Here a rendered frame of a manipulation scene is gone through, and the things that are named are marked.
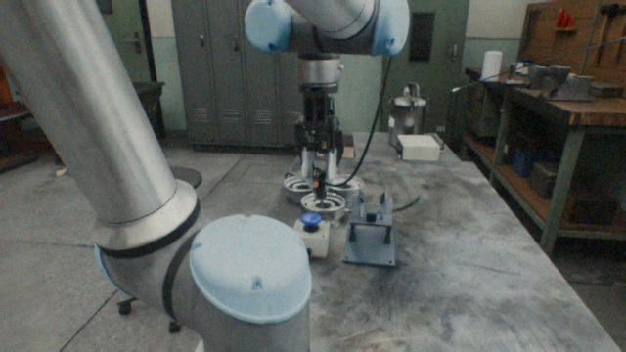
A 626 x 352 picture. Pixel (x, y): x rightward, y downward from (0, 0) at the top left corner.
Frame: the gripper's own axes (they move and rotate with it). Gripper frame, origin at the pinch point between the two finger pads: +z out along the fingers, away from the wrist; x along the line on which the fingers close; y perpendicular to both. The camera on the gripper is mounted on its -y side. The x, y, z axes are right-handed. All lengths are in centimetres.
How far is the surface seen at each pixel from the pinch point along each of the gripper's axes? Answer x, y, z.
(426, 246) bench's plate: 22.6, -0.4, 13.1
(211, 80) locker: -149, -279, 19
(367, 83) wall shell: -3, -335, 26
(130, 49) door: -259, -323, -6
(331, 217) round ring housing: 1.8, -5.6, 10.8
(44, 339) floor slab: -121, -32, 93
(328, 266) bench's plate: 3.3, 9.9, 13.2
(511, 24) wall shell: 129, -342, -31
